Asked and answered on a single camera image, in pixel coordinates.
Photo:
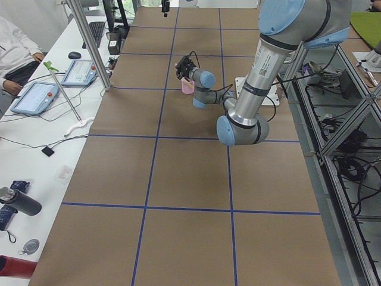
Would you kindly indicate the orange highlighter pen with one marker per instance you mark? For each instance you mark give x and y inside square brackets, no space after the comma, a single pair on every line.
[187,83]

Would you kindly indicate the pink mesh pen holder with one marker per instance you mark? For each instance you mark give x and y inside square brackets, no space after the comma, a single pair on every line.
[186,90]

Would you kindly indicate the black monitor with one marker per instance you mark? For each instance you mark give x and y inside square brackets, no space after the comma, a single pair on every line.
[115,14]

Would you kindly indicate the black brown box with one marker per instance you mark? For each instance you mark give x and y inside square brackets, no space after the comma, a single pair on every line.
[116,41]

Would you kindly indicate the black keyboard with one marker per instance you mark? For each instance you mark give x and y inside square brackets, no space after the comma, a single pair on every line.
[97,30]

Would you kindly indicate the black computer mouse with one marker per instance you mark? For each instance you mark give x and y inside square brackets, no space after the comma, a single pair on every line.
[74,55]

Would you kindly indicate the far blue teach pendant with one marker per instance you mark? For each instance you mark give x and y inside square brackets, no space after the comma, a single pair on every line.
[80,73]

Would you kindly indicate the blue teach pendant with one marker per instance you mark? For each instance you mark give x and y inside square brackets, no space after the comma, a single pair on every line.
[36,99]
[80,73]

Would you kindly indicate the seated person in white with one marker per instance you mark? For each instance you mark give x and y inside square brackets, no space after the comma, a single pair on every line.
[20,57]

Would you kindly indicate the near blue teach pendant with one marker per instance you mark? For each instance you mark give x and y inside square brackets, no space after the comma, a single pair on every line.
[36,99]

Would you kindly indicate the small black square device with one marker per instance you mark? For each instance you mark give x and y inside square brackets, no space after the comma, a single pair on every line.
[48,151]

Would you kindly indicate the clear plastic packet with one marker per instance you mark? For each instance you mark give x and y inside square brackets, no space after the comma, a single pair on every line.
[63,174]

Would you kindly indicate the black water bottle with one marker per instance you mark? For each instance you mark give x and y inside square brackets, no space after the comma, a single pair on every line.
[20,201]

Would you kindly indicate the dark blue folded umbrella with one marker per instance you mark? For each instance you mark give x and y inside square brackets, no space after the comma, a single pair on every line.
[8,211]

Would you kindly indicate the round silver tag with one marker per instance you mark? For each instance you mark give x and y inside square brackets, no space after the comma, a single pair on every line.
[30,247]

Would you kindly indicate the red bottle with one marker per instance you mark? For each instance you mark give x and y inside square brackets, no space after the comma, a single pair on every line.
[17,268]

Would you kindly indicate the aluminium frame post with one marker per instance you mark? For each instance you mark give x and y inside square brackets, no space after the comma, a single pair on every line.
[88,38]

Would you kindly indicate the grabber stick green handle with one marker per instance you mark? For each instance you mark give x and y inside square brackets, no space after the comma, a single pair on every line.
[80,121]

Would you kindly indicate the white camera mast with base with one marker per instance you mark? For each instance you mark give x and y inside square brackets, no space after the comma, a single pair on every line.
[270,96]

